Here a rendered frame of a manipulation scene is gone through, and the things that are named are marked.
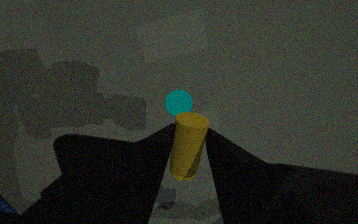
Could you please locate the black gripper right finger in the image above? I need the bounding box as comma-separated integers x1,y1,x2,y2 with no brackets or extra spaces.
205,128,358,224

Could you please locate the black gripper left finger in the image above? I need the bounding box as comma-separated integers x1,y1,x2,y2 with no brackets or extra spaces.
53,123,176,224

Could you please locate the yellow tall cylinder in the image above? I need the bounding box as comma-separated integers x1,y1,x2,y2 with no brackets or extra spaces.
169,112,210,181

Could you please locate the cyan circle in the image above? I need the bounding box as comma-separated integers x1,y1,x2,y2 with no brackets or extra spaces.
165,90,193,116

